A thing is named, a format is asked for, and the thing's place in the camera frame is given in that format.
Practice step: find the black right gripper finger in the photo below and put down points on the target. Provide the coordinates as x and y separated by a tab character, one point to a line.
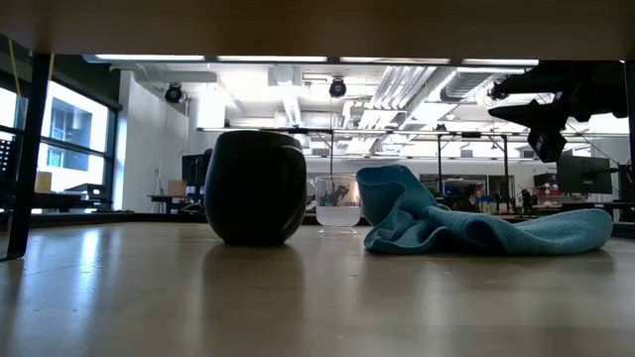
541	116
541	82

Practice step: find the clear glass mug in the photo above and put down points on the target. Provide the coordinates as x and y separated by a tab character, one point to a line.
338	215

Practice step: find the black mug green inside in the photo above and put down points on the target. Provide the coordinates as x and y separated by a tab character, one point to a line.
253	198

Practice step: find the wooden shelf metal legs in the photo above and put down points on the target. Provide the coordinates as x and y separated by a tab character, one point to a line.
317	25

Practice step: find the ceiling light strip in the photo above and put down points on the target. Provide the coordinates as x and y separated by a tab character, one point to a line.
397	60
149	57
496	62
273	58

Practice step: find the large black monitor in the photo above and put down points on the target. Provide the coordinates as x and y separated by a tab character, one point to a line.
583	174

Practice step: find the blue microfibre cloth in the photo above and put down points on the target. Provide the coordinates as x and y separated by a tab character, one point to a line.
446	233

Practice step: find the black round ceiling fixture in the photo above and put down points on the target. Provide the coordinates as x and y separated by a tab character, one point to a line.
337	88
173	93

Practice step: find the black monitor on stand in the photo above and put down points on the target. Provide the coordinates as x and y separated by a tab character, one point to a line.
193	169

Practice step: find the cardboard box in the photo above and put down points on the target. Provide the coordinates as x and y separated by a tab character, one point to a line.
176	188
43	182

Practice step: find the dark monitor desk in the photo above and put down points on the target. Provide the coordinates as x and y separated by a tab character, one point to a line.
164	197

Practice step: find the black printer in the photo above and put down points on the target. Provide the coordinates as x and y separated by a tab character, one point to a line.
89	191

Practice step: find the dark side desk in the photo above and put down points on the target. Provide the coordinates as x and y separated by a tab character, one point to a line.
59	201

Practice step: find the black perforated panel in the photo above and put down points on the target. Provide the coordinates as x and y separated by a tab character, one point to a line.
6	154

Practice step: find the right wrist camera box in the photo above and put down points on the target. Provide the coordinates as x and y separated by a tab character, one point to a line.
546	145

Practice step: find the corrugated ventilation duct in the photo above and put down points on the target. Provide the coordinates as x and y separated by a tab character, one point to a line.
461	86

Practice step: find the black background workstation frame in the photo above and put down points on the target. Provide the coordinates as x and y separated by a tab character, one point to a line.
439	163
331	161

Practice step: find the black table edge frame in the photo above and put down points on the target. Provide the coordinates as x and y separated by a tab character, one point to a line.
124	217

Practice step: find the black window frame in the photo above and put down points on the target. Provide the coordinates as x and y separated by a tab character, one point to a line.
113	158

